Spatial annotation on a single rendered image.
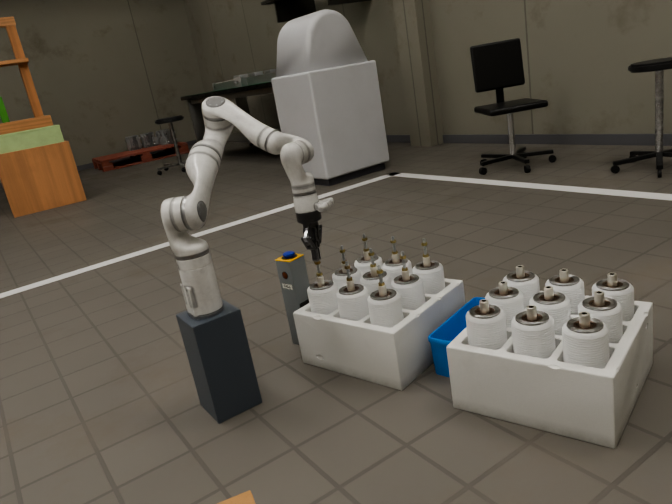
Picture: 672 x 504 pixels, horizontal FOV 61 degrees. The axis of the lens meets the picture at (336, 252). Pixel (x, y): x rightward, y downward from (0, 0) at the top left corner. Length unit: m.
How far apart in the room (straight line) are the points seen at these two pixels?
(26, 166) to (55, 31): 4.13
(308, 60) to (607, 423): 3.64
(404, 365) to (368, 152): 3.30
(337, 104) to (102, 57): 6.36
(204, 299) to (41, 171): 5.09
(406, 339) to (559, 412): 0.45
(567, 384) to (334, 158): 3.44
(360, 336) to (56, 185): 5.26
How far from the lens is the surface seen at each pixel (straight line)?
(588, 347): 1.37
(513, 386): 1.45
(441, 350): 1.66
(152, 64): 10.60
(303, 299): 1.93
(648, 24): 4.57
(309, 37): 4.56
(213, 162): 1.67
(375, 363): 1.67
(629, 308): 1.60
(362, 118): 4.74
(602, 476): 1.38
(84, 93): 10.29
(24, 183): 6.57
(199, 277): 1.57
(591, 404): 1.40
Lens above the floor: 0.88
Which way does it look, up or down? 18 degrees down
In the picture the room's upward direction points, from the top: 10 degrees counter-clockwise
